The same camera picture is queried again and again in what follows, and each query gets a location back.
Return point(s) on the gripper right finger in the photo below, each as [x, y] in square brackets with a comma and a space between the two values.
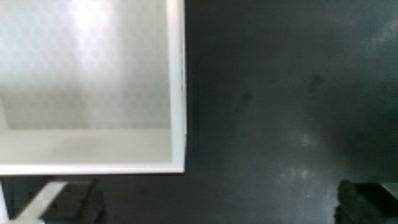
[366, 203]

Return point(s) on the white front drawer box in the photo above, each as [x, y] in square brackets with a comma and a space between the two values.
[93, 91]

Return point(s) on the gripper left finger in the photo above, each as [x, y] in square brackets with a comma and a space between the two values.
[68, 203]

